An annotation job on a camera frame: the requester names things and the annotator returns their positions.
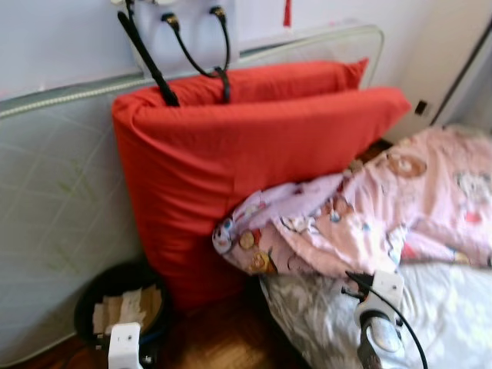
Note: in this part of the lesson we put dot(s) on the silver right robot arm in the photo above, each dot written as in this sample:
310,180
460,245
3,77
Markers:
382,338

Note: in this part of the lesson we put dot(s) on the grey floral bed sheet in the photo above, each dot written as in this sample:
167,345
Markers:
453,315

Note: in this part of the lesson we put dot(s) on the pink cartoon print blanket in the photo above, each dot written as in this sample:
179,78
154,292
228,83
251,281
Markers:
415,192

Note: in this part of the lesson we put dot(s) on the large red fabric cushion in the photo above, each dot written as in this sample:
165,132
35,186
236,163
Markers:
292,81
231,154

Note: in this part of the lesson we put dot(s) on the grey curtain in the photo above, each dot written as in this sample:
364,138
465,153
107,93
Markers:
477,92

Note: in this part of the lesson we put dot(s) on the beige paper waste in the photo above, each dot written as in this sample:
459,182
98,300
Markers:
127,307

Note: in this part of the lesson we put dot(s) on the black waste bin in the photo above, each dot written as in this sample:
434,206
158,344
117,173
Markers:
115,275

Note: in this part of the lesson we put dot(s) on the red hanging tassel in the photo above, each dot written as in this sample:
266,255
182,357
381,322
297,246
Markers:
287,14

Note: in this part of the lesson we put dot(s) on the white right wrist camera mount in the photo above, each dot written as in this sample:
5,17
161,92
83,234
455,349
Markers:
388,288

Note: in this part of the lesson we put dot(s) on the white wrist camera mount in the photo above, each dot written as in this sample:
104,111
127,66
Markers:
388,288
124,346

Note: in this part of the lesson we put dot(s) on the black wall socket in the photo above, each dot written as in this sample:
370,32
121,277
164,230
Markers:
421,108

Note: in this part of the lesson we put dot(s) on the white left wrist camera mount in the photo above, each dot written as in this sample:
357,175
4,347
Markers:
124,346

